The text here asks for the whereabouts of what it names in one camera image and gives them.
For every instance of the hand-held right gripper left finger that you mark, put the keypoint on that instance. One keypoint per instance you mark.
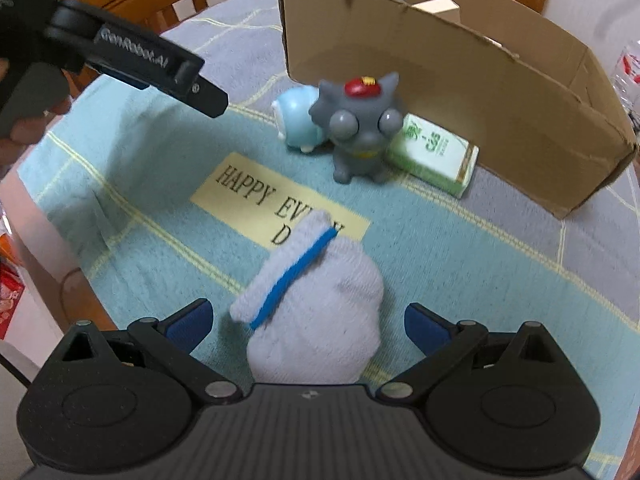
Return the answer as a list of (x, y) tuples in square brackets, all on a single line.
[(187, 324)]

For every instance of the person's left hand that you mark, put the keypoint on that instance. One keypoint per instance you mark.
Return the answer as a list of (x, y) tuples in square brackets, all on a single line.
[(35, 125)]

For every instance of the light blue toy figure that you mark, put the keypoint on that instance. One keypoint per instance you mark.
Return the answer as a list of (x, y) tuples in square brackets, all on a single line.
[(297, 120)]

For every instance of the green white carton box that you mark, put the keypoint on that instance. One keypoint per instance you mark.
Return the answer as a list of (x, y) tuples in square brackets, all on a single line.
[(435, 155)]

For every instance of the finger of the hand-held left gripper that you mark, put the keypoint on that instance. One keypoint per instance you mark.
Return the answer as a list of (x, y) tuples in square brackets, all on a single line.
[(150, 60)]

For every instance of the grey cat toy figure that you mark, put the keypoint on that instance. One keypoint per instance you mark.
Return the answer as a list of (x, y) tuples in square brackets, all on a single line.
[(357, 130)]

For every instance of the grey sock roll blue stripe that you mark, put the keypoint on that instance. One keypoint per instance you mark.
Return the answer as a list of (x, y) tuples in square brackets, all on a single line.
[(320, 310)]

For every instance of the beige small box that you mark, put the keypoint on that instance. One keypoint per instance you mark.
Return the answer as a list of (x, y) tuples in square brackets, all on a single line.
[(440, 9)]

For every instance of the brown cardboard box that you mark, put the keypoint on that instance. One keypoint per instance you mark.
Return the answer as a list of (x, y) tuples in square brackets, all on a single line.
[(500, 110)]

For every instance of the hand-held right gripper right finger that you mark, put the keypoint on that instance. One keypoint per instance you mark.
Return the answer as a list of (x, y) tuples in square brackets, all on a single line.
[(425, 327)]

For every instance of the teal grey checked mat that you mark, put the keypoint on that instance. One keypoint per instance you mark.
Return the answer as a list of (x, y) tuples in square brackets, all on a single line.
[(150, 170)]

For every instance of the clear plastic bottle red label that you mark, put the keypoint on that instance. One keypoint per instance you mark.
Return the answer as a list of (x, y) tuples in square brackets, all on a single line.
[(629, 80)]

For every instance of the red printed packaging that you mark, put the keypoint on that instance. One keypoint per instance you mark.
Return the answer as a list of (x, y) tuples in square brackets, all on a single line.
[(9, 290)]

